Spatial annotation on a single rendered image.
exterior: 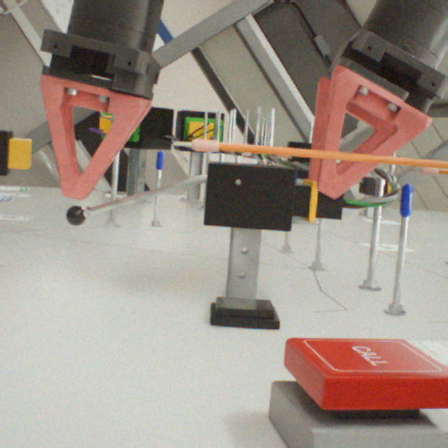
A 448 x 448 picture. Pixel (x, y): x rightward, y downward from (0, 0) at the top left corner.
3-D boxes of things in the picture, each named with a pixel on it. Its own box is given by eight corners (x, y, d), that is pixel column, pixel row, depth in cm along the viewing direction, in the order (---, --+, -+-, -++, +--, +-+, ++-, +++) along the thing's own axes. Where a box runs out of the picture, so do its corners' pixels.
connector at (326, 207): (265, 209, 54) (268, 180, 54) (335, 215, 54) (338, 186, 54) (271, 214, 51) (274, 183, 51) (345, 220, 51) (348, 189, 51)
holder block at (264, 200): (203, 218, 54) (208, 160, 54) (285, 224, 55) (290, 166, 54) (203, 225, 50) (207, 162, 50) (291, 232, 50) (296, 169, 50)
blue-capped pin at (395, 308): (381, 309, 53) (394, 182, 52) (403, 311, 53) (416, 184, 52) (386, 314, 51) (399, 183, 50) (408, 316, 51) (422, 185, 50)
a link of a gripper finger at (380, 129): (352, 210, 58) (413, 99, 57) (369, 219, 51) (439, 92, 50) (271, 165, 58) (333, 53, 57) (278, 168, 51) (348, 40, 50)
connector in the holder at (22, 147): (10, 166, 79) (12, 138, 78) (30, 167, 79) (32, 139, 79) (7, 168, 75) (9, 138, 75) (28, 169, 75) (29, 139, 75)
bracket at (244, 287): (221, 291, 55) (227, 220, 55) (256, 293, 55) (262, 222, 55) (222, 305, 51) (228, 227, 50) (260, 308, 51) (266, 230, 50)
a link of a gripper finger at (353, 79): (358, 213, 56) (422, 96, 55) (377, 223, 48) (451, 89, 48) (274, 166, 55) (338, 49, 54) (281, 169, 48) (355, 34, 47)
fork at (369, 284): (359, 290, 60) (376, 102, 58) (355, 285, 62) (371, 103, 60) (384, 291, 60) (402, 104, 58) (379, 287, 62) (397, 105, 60)
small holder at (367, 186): (330, 212, 126) (333, 173, 125) (376, 215, 128) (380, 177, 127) (339, 216, 121) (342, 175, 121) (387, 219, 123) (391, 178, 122)
